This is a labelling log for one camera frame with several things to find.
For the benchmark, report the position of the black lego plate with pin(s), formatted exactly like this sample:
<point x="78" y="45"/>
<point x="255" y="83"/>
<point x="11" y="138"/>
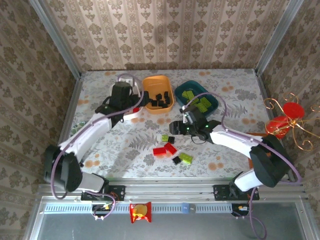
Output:
<point x="176" y="160"/>
<point x="171" y="139"/>

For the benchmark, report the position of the small green lego brick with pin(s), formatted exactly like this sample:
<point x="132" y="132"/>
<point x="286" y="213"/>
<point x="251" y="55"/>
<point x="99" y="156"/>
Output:
<point x="165" y="137"/>

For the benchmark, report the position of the small black lego brick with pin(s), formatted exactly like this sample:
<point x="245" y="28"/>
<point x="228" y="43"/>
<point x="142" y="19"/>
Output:
<point x="166" y="94"/>
<point x="159" y="96"/>
<point x="168" y="100"/>
<point x="162" y="104"/>

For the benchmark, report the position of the large red lego brick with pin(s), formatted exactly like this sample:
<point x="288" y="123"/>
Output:
<point x="170" y="148"/>

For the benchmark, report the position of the red lego plate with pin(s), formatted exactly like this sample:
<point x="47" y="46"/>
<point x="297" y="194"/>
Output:
<point x="159" y="151"/>

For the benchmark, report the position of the large green lego brick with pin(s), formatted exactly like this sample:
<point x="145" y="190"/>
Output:
<point x="186" y="158"/>

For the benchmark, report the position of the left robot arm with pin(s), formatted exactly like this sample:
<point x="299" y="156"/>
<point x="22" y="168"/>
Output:
<point x="62" y="170"/>

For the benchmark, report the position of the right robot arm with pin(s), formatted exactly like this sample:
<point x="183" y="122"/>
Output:
<point x="267" y="162"/>

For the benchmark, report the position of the white plastic container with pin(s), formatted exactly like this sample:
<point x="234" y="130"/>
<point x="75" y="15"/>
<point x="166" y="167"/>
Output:
<point x="132" y="116"/>

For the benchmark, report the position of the orange plastic container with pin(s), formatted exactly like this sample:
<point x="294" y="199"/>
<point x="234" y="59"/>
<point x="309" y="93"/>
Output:
<point x="156" y="85"/>

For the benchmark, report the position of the teal plastic container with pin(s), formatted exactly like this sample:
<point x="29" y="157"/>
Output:
<point x="178" y="93"/>

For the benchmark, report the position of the floral table cover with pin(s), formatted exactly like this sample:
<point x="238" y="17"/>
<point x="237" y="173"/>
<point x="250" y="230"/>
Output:
<point x="150" y="172"/>

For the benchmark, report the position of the aluminium cross beam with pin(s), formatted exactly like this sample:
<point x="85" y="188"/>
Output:
<point x="170" y="190"/>

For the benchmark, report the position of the small blue block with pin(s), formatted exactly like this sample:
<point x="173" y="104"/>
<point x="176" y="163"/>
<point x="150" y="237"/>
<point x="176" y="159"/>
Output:
<point x="185" y="208"/>

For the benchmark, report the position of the small grey block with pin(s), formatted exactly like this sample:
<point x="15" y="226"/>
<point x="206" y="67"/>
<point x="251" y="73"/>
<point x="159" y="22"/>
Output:
<point x="192" y="208"/>

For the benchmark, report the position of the black controller board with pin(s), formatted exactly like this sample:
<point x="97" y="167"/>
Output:
<point x="236" y="212"/>
<point x="100" y="210"/>

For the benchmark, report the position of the red snack packet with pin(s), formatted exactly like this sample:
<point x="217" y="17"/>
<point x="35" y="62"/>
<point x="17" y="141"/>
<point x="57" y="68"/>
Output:
<point x="140" y="212"/>

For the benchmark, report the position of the grey metal panel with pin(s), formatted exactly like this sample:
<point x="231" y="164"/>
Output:
<point x="175" y="227"/>

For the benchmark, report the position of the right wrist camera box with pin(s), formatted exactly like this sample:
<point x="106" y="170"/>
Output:
<point x="196" y="115"/>

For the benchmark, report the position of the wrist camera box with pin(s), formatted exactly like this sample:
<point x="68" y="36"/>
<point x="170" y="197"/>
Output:
<point x="121" y="92"/>
<point x="196" y="115"/>

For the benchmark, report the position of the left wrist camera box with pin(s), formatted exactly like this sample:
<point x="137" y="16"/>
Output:
<point x="121" y="92"/>

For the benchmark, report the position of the aluminium side rail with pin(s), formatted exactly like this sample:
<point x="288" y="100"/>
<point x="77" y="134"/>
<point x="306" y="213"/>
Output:
<point x="72" y="100"/>
<point x="262" y="87"/>

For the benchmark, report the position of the aluminium frame post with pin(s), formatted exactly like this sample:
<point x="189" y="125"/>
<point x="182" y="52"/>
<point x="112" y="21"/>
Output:
<point x="277" y="37"/>
<point x="57" y="40"/>

